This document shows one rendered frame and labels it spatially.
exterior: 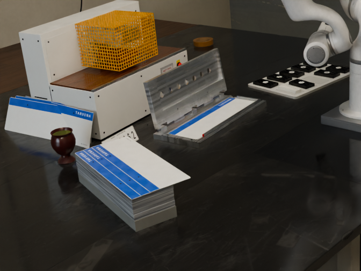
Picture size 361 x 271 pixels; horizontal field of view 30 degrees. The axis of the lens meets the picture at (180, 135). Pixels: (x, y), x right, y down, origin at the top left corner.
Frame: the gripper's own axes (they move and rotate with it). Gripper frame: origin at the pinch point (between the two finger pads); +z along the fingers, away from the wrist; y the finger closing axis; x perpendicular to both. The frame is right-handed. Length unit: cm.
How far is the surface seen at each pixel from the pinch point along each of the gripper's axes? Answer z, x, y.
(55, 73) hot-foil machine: -32, 88, -38
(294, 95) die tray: 3.3, 2.4, -29.0
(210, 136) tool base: -41, 25, -37
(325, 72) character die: 28.3, -6.2, -24.1
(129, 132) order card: -44, 52, -44
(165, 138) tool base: -41, 40, -43
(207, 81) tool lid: -7.6, 35.8, -30.9
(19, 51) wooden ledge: 77, 155, -84
